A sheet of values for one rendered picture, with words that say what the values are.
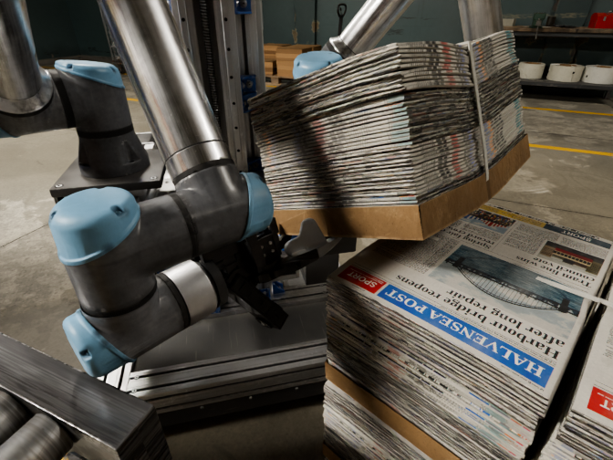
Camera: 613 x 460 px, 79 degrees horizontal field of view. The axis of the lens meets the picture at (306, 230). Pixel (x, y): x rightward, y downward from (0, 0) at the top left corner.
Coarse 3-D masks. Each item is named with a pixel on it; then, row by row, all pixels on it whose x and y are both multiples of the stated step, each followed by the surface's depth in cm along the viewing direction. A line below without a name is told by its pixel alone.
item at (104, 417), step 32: (0, 352) 44; (32, 352) 44; (0, 384) 40; (32, 384) 40; (64, 384) 40; (96, 384) 40; (32, 416) 40; (64, 416) 37; (96, 416) 37; (128, 416) 37; (96, 448) 36; (128, 448) 36; (160, 448) 40
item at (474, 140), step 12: (468, 48) 51; (468, 60) 50; (468, 72) 50; (480, 72) 53; (468, 84) 50; (480, 84) 54; (468, 96) 52; (480, 96) 53; (468, 108) 51; (468, 120) 51; (468, 132) 52; (480, 132) 55; (468, 144) 53; (480, 144) 55; (480, 156) 55; (480, 168) 55
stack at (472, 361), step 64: (384, 256) 55; (448, 256) 55; (512, 256) 55; (576, 256) 55; (384, 320) 48; (448, 320) 44; (512, 320) 44; (576, 320) 44; (384, 384) 53; (448, 384) 44; (512, 384) 38; (576, 384) 41; (384, 448) 59; (448, 448) 49; (512, 448) 41; (576, 448) 36
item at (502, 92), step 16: (480, 48) 52; (496, 48) 56; (512, 48) 61; (480, 64) 53; (496, 64) 58; (512, 64) 61; (496, 80) 57; (512, 80) 61; (496, 96) 57; (512, 96) 61; (496, 112) 57; (512, 112) 62; (496, 128) 58; (512, 128) 63; (496, 144) 59; (512, 144) 63; (496, 160) 58
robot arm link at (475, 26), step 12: (468, 0) 73; (480, 0) 72; (492, 0) 72; (468, 12) 74; (480, 12) 73; (492, 12) 73; (468, 24) 76; (480, 24) 74; (492, 24) 74; (468, 36) 77; (480, 36) 75
